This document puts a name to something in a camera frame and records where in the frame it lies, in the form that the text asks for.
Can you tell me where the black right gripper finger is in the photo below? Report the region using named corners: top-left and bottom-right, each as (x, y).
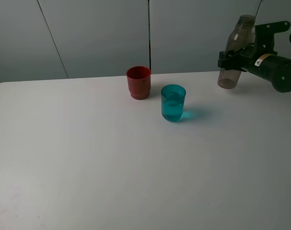
top-left (218, 49), bottom-right (246, 71)

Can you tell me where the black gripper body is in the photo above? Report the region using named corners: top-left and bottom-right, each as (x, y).
top-left (240, 43), bottom-right (277, 72)

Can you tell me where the smoky transparent water bottle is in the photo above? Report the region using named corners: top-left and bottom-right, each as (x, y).
top-left (217, 15), bottom-right (256, 89)

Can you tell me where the teal translucent plastic cup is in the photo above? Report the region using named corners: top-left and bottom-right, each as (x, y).
top-left (161, 84), bottom-right (186, 122)

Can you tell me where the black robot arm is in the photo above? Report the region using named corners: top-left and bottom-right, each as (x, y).
top-left (218, 44), bottom-right (291, 93)

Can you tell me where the red plastic cup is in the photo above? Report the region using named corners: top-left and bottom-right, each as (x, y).
top-left (126, 66), bottom-right (151, 100)

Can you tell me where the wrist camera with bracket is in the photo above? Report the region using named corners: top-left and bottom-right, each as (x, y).
top-left (253, 21), bottom-right (290, 55)

